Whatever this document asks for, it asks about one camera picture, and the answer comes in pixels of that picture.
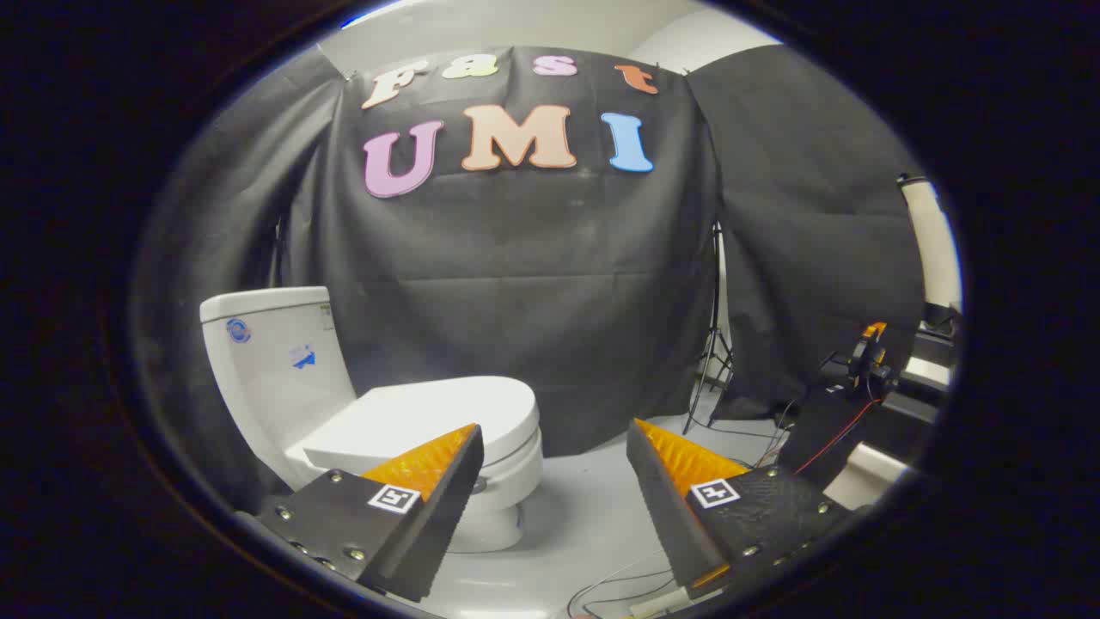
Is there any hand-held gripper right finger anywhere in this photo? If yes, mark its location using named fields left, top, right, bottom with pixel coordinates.
left=626, top=418, right=853, bottom=601

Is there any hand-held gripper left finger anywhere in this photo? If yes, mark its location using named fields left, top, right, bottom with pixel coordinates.
left=256, top=422, right=486, bottom=603

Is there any white toilet lid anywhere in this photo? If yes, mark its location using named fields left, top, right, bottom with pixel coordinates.
left=302, top=376, right=540, bottom=474

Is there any white ceramic toilet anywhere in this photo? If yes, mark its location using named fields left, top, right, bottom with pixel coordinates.
left=199, top=286, right=544, bottom=554

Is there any black tripod stand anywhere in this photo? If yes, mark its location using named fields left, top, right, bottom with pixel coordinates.
left=683, top=222, right=736, bottom=435

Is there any black backdrop cloth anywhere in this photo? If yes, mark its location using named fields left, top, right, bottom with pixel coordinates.
left=133, top=45, right=927, bottom=517

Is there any orange black gripper device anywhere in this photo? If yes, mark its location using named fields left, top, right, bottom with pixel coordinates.
left=846, top=322, right=895, bottom=401

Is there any long black floor cable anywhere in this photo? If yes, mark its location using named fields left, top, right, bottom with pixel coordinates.
left=567, top=555, right=680, bottom=618

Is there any thin red cable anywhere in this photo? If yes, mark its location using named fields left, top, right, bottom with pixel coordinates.
left=795, top=400, right=882, bottom=474

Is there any white cylindrical post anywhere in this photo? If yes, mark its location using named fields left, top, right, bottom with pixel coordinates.
left=898, top=175, right=962, bottom=310

